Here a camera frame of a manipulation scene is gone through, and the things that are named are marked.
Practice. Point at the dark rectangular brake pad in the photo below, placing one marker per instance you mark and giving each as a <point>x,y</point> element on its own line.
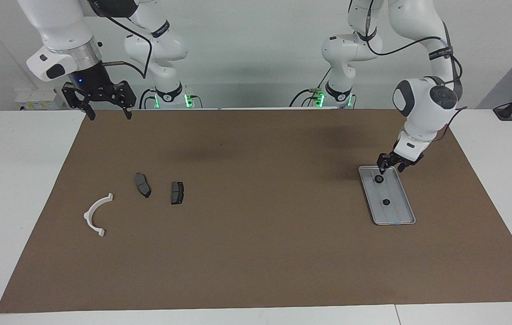
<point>177,193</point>

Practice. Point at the brown table mat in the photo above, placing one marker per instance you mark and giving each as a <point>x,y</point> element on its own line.
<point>256,253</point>

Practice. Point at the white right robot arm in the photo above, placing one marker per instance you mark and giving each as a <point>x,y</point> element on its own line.
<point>62,27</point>

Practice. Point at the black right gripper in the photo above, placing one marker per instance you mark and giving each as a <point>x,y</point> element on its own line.
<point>98,88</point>

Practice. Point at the white curved plastic bracket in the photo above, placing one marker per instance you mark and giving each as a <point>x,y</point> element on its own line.
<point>86,215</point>

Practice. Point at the dark curved brake pad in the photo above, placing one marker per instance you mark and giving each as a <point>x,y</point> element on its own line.
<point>142,185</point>

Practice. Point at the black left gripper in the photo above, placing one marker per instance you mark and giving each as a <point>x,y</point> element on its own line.
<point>402,159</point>

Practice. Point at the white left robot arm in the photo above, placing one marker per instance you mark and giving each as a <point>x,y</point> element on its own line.
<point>423,104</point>

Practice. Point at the silver metal tray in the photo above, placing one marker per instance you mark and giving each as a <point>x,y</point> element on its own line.
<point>398,213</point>

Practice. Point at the white box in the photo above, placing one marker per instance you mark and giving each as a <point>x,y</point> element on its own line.
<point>37,98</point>

